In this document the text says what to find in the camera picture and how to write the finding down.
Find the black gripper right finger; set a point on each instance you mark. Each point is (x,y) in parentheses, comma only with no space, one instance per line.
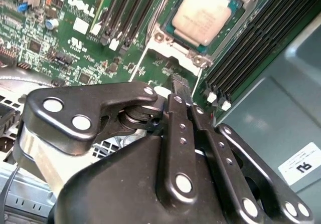
(223,152)

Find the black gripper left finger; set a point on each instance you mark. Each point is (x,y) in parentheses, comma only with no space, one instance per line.
(100,96)

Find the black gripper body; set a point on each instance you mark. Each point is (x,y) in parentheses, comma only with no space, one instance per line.
(113,184)

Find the CPU with silver top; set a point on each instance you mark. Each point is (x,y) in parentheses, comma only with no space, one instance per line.
(200,13)

